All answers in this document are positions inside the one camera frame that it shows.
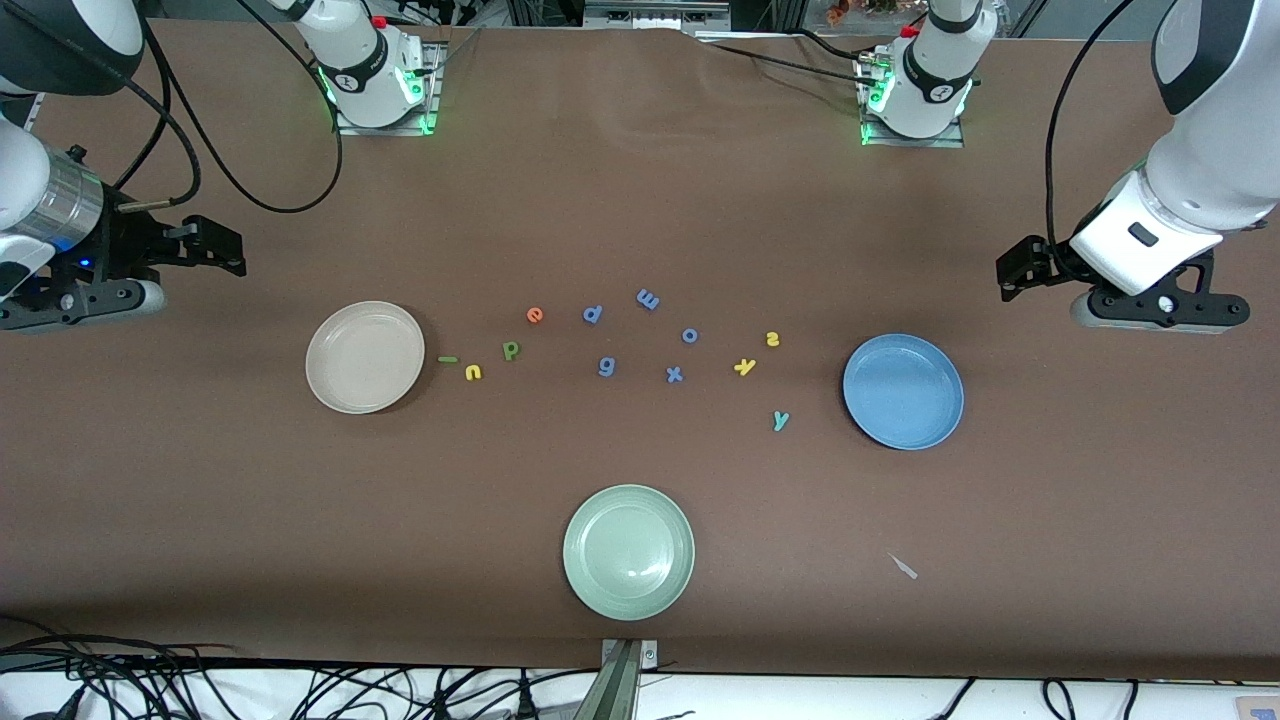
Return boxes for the metal arm base mounting plate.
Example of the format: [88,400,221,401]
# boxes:
[858,52,967,150]
[333,40,443,137]

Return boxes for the blue plate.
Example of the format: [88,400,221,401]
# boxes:
[842,333,965,451]

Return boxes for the beige brown plate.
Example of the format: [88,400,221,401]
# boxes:
[305,301,426,415]

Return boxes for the brown table cover sheet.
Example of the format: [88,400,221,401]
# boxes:
[0,18,1280,681]

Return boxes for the pale green plate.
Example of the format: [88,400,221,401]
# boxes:
[562,484,696,622]

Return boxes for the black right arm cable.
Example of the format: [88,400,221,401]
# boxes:
[100,0,346,214]

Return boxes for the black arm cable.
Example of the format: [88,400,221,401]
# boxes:
[1045,0,1141,251]
[100,0,346,214]

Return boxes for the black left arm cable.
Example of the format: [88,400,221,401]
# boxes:
[1045,0,1141,251]

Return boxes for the thin black base cable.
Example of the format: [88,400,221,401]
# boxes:
[695,30,881,86]

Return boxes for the tangled black cables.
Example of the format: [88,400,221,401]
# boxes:
[0,615,601,720]

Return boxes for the aluminium frame rail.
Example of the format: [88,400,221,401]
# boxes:
[583,0,731,29]

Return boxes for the grey metal camera mount bracket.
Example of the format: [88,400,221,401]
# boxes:
[600,640,659,720]

